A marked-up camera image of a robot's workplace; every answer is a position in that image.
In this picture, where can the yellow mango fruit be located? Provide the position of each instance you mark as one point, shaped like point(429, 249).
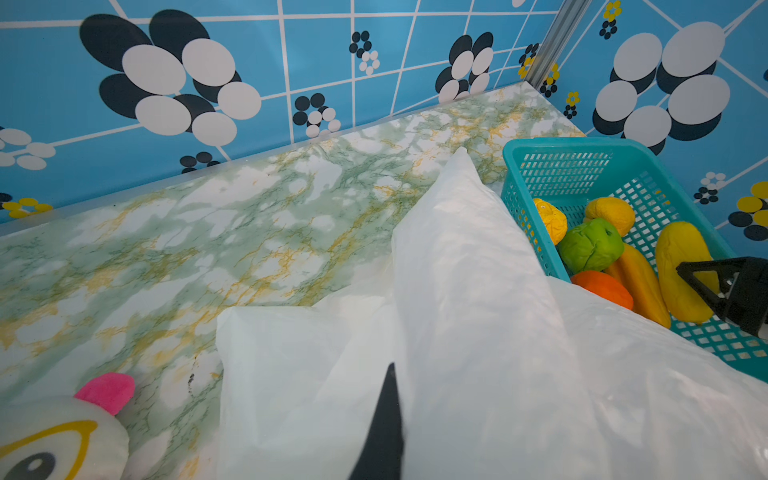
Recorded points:
point(633, 271)

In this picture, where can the yellow lemon fruit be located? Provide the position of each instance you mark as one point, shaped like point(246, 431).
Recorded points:
point(553, 219)

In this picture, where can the white translucent plastic bag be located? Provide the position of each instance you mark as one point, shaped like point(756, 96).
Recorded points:
point(503, 372)

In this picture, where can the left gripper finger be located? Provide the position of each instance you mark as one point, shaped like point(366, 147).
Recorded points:
point(382, 452)

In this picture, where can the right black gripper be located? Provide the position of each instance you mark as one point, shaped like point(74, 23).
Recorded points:
point(746, 300)

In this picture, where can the pink panda plush toy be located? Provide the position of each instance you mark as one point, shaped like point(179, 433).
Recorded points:
point(69, 437)

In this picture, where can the teal plastic basket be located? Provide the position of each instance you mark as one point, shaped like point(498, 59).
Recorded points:
point(569, 173)

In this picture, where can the yellow orange round fruit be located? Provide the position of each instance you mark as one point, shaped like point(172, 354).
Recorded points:
point(614, 210)

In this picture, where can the green fruit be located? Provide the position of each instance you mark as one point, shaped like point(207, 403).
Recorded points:
point(591, 246)

